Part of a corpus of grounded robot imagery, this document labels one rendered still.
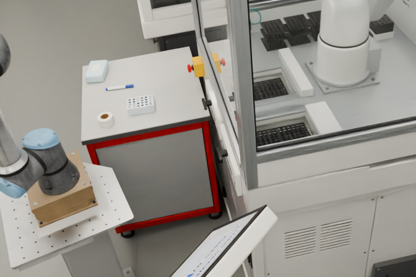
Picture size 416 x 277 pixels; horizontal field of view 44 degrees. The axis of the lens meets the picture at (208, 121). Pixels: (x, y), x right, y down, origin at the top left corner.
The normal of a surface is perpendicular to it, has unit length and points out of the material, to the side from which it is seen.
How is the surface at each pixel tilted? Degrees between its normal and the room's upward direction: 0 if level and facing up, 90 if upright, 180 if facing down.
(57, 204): 90
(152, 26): 90
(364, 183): 90
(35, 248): 0
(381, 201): 90
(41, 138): 6
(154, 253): 0
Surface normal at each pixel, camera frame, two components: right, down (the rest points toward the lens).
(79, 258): 0.41, 0.55
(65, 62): -0.11, -0.77
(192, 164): 0.18, 0.61
